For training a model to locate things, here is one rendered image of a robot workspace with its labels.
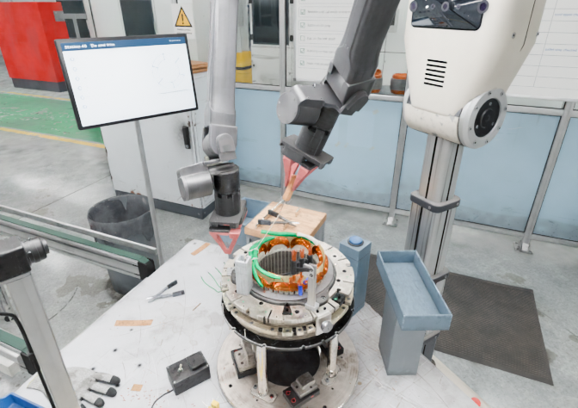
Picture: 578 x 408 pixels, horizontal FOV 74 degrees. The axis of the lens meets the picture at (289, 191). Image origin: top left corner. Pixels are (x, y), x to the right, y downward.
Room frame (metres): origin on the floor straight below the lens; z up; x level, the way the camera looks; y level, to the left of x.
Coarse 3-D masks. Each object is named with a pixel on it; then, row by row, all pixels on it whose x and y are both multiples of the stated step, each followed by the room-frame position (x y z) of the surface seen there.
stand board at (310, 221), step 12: (276, 204) 1.15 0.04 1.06; (288, 216) 1.07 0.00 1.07; (300, 216) 1.07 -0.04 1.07; (312, 216) 1.07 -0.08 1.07; (324, 216) 1.07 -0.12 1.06; (252, 228) 0.99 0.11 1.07; (264, 228) 0.99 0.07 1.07; (276, 228) 0.99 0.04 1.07; (288, 228) 0.99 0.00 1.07; (300, 228) 0.99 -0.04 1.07; (312, 228) 0.99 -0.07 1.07
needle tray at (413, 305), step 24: (384, 264) 0.87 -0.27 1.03; (408, 264) 0.87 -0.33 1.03; (408, 288) 0.77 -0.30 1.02; (432, 288) 0.74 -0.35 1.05; (384, 312) 0.79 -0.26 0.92; (408, 312) 0.68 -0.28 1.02; (432, 312) 0.68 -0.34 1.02; (384, 336) 0.76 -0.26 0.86; (408, 336) 0.70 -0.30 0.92; (384, 360) 0.74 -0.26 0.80; (408, 360) 0.71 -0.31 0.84
